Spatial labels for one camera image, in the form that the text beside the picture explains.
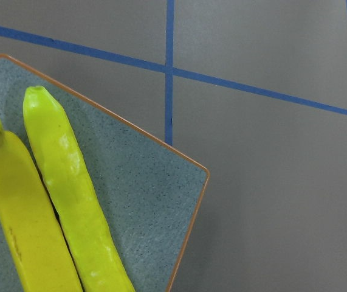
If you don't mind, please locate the grey square plate orange rim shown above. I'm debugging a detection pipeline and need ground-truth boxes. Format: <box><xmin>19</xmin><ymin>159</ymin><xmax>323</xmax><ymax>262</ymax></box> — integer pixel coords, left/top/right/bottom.
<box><xmin>0</xmin><ymin>54</ymin><xmax>210</xmax><ymax>291</ymax></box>

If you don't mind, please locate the yellow banana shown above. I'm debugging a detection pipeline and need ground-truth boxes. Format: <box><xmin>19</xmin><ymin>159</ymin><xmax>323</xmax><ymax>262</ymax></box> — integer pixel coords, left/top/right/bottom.
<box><xmin>0</xmin><ymin>120</ymin><xmax>82</xmax><ymax>291</ymax></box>
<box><xmin>22</xmin><ymin>86</ymin><xmax>135</xmax><ymax>291</ymax></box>

